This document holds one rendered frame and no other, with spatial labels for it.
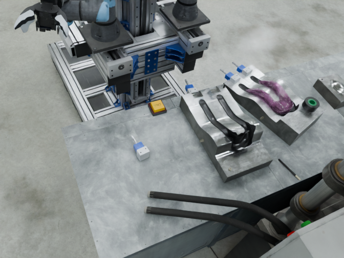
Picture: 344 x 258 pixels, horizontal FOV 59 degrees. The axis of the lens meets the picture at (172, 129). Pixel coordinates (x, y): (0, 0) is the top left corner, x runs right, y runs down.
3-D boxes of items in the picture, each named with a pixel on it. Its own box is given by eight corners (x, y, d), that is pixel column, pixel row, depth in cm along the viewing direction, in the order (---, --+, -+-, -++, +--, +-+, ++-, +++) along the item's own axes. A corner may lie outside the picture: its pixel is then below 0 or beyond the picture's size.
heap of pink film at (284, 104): (242, 91, 171) (246, 82, 164) (261, 79, 179) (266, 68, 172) (279, 121, 161) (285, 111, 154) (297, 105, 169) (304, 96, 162)
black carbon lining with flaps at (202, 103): (195, 103, 160) (199, 90, 153) (221, 95, 166) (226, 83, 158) (229, 155, 143) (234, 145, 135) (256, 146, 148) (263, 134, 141)
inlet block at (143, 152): (127, 141, 150) (127, 134, 146) (136, 137, 152) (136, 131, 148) (140, 161, 144) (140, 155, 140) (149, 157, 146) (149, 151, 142)
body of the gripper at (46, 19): (59, 36, 103) (64, 15, 110) (57, 14, 97) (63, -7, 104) (35, 32, 102) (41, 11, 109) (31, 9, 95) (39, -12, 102)
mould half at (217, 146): (179, 106, 167) (182, 89, 156) (219, 94, 175) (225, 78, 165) (224, 183, 142) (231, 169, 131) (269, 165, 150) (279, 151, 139)
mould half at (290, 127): (221, 89, 178) (225, 76, 169) (249, 71, 190) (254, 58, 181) (289, 146, 159) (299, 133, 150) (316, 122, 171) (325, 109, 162)
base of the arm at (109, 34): (86, 27, 161) (84, 11, 153) (113, 21, 167) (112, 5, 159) (97, 45, 154) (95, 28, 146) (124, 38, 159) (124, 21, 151)
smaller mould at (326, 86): (312, 86, 188) (318, 78, 182) (330, 81, 193) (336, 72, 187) (334, 109, 178) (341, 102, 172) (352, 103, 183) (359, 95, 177)
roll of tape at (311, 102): (299, 107, 161) (302, 103, 158) (304, 98, 165) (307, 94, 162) (314, 114, 159) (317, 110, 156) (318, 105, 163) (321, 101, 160)
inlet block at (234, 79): (216, 74, 181) (218, 67, 177) (222, 70, 184) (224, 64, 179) (232, 87, 176) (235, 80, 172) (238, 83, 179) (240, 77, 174)
